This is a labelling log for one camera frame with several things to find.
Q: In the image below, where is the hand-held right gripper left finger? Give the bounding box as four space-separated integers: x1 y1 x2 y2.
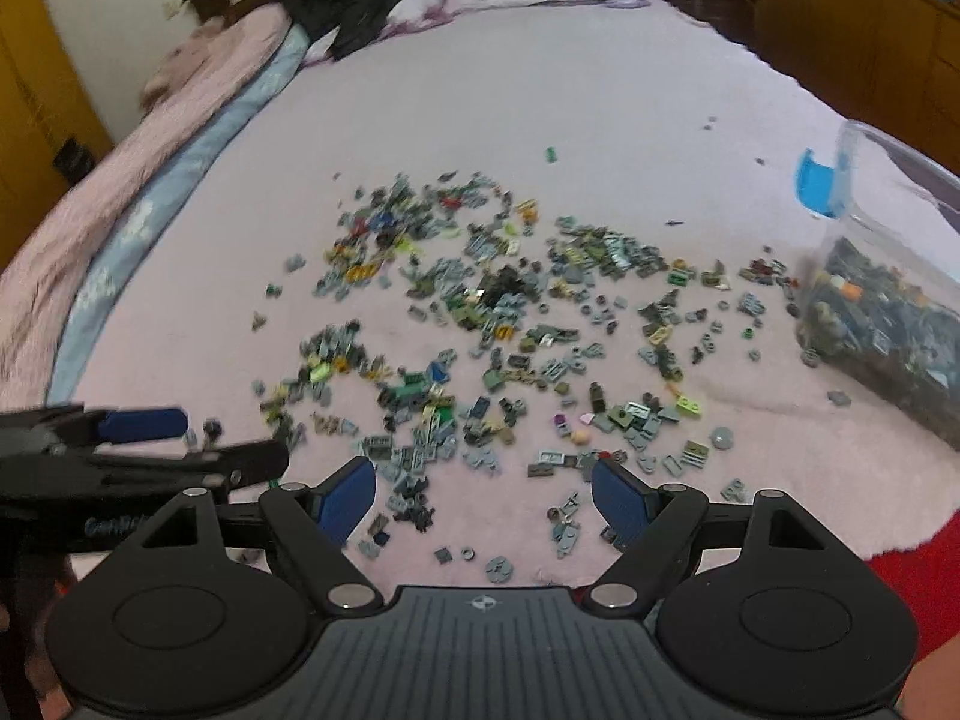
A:
141 456 383 614

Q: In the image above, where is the black clothing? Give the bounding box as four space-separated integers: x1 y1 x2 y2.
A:
285 0 425 61

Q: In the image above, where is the red patterned sheet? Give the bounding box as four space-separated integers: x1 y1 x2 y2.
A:
862 510 960 683

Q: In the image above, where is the blue floral quilt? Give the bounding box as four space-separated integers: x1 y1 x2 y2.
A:
45 22 312 406

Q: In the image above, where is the pink checkered quilt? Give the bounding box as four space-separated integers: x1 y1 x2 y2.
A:
0 4 293 383

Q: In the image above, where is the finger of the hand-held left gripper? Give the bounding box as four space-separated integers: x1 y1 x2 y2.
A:
0 439 291 503
0 403 190 467

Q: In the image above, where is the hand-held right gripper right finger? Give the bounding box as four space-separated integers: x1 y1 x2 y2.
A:
585 459 826 613

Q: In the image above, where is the pink plush toy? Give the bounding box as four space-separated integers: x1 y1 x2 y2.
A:
142 19 226 110

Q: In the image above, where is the yellow wooden wardrobe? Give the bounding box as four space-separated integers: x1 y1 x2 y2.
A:
0 0 113 271

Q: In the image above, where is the clear plastic storage box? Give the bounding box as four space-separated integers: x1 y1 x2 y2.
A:
791 120 960 455

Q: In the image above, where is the wooden cabinet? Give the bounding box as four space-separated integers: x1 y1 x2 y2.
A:
754 0 960 188

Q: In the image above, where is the pile of small toy bricks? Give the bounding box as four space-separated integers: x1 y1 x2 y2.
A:
251 172 852 586

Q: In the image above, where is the pink fleece blanket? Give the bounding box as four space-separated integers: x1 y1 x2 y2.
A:
45 0 960 593

